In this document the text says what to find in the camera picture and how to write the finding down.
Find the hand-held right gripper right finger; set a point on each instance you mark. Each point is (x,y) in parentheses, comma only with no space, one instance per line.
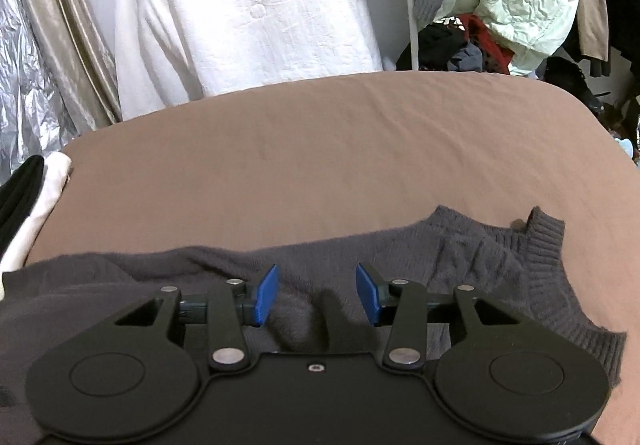
(367,295)

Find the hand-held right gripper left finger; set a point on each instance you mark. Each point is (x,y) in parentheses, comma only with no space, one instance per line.
(265,295)

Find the dark grey knit sweater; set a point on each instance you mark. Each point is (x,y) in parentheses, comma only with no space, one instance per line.
(500,265)

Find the folded black and white clothes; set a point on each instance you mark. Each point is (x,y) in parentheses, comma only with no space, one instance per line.
(50,190)

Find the pile of dark clothes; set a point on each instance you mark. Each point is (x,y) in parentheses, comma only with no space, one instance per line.
(435,50)

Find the black hanging clothes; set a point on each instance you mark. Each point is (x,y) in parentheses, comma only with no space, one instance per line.
(625,0)

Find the black folded garment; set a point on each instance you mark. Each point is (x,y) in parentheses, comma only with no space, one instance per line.
(20,205)

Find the white pole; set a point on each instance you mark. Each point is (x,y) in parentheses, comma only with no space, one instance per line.
(413,25)

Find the red garment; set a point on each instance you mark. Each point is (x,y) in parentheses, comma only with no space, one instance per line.
(480,27)

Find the black bag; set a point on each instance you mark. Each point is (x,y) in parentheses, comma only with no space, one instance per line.
(570,82)

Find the white hanging shirt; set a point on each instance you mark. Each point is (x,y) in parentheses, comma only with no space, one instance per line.
(250,0)

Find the light blue plastic object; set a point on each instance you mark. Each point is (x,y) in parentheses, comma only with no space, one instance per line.
(629,149)

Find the silver foil curtain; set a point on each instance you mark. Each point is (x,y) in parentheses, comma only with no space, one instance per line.
(25,100)

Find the beige curtain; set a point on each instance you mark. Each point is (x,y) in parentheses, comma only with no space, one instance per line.
(55,25)

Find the tan hanging garment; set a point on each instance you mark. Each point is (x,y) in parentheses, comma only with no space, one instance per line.
(592,0)

